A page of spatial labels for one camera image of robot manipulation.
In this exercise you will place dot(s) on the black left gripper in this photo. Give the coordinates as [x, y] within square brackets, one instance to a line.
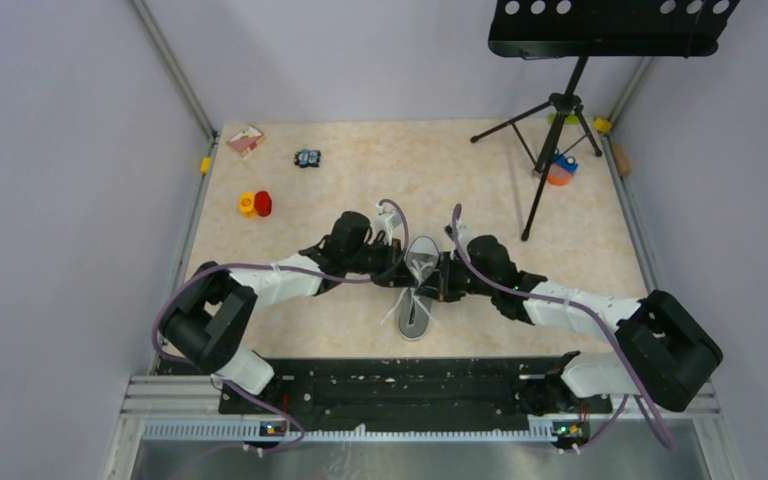
[393, 255]

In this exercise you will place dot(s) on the orange blue toy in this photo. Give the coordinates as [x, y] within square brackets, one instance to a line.
[562, 170]

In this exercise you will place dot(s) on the yellow corner clip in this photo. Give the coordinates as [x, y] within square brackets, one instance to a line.
[602, 125]
[205, 165]

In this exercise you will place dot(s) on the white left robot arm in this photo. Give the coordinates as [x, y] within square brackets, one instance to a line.
[206, 318]

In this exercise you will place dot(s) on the pink and white box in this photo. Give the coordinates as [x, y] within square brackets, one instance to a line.
[246, 140]

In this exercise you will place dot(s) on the yellow round toy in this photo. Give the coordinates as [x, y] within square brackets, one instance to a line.
[246, 205]

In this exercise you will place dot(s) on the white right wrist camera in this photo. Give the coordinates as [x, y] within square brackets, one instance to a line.
[460, 234]

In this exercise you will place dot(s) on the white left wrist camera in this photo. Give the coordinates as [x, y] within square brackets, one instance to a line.
[389, 219]

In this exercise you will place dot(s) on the black music stand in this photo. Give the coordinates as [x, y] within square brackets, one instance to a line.
[582, 29]

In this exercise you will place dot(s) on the yellow corner clip right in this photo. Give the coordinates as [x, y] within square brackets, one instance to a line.
[602, 125]

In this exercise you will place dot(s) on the yellow corner clip left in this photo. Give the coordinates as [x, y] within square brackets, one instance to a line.
[205, 165]

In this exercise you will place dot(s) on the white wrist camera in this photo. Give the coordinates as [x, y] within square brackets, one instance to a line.
[460, 234]
[389, 219]

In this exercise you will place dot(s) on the small black blue toy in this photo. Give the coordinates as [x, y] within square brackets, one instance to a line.
[306, 158]

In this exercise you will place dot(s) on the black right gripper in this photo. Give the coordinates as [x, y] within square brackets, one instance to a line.
[447, 264]

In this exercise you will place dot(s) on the red round toy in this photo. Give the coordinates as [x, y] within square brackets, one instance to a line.
[263, 203]

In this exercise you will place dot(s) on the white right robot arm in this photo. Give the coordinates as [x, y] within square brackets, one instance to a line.
[658, 351]

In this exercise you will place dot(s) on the white slotted cable duct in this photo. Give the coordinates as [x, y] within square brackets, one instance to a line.
[255, 431]

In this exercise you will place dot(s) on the grey canvas sneaker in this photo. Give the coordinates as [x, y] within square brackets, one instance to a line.
[422, 245]

